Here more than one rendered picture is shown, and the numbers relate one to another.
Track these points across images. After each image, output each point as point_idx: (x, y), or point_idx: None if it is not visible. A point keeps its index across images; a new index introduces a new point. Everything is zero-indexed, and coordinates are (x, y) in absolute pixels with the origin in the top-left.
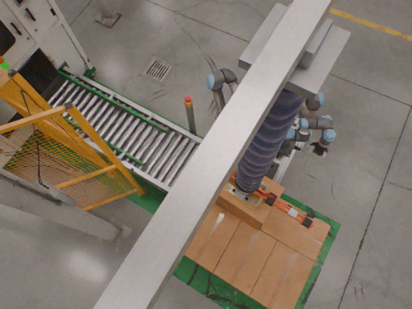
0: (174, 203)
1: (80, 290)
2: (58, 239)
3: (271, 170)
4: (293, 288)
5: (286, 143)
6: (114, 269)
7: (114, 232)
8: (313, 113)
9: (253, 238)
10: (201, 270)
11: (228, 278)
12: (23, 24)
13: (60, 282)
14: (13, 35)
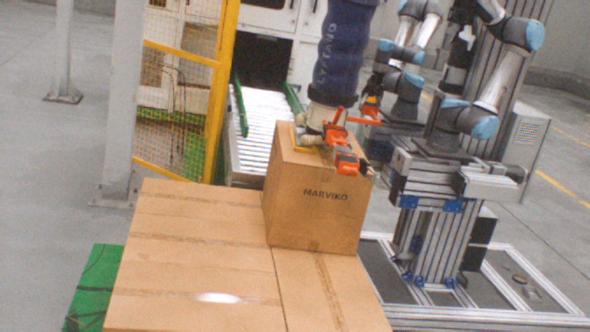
0: None
1: (0, 189)
2: (71, 162)
3: (401, 300)
4: (191, 318)
5: (441, 127)
6: (55, 209)
7: (121, 172)
8: (511, 57)
9: (245, 243)
10: None
11: (138, 230)
12: (302, 3)
13: (3, 172)
14: (284, 3)
